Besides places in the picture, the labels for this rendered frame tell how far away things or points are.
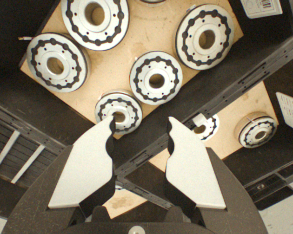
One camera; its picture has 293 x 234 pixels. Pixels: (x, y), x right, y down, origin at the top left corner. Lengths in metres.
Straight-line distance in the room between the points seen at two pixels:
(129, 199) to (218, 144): 0.41
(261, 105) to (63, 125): 0.47
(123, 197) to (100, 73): 0.47
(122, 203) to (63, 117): 0.45
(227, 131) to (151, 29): 0.33
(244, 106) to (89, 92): 0.38
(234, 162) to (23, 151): 0.63
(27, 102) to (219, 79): 0.33
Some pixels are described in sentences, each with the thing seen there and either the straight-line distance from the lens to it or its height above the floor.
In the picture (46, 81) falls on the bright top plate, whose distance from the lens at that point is 0.31.
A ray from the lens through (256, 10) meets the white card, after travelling 0.29.
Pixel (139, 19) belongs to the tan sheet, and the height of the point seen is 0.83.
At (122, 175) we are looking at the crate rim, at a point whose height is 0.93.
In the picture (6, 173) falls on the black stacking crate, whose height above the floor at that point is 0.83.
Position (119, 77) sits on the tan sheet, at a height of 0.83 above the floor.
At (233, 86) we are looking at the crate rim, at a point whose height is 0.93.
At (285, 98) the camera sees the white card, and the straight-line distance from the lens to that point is 0.40.
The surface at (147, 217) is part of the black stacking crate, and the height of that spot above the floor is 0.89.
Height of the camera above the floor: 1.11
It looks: 59 degrees down
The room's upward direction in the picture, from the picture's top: 173 degrees clockwise
